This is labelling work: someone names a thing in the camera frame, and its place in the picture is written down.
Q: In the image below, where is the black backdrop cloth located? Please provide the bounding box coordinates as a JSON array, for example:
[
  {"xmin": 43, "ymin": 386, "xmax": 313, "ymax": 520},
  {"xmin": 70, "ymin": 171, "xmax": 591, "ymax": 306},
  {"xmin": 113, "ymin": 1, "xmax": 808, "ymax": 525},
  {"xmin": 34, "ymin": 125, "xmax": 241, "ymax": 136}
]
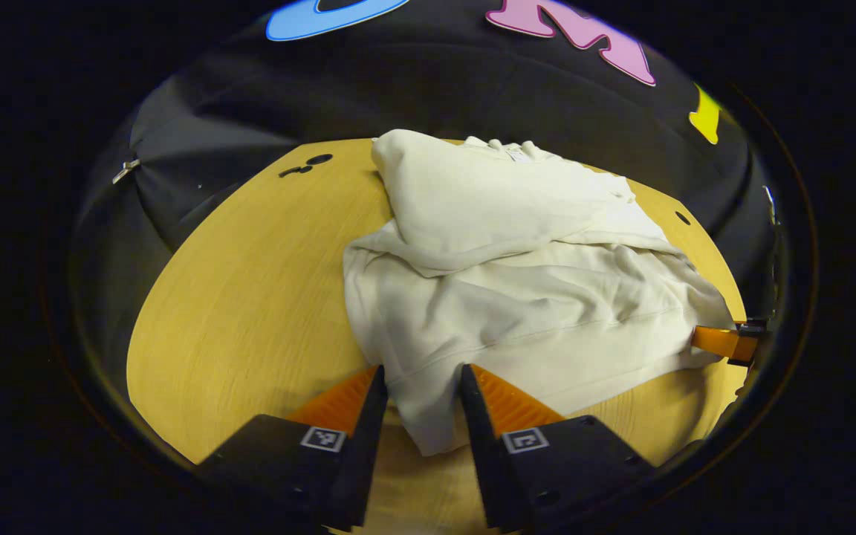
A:
[{"xmin": 71, "ymin": 0, "xmax": 782, "ymax": 372}]

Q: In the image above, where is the white sweatshirt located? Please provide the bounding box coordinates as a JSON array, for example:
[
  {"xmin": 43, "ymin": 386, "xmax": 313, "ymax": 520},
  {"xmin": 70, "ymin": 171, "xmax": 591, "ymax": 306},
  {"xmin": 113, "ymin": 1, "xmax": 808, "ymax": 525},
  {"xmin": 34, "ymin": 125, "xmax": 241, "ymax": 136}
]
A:
[{"xmin": 343, "ymin": 129, "xmax": 737, "ymax": 456}]

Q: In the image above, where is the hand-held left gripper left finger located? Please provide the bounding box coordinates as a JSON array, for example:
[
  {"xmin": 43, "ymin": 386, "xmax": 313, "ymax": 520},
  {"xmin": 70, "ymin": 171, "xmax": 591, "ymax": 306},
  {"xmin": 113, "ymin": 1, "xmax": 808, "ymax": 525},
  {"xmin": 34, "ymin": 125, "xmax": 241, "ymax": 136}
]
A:
[{"xmin": 198, "ymin": 364, "xmax": 389, "ymax": 532}]

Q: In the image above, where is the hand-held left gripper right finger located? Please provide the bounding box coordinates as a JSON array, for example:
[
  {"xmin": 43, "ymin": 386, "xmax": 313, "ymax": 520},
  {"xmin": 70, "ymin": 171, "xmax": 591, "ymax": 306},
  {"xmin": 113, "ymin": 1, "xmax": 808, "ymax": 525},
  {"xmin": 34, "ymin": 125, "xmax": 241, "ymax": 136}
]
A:
[{"xmin": 460, "ymin": 363, "xmax": 655, "ymax": 532}]

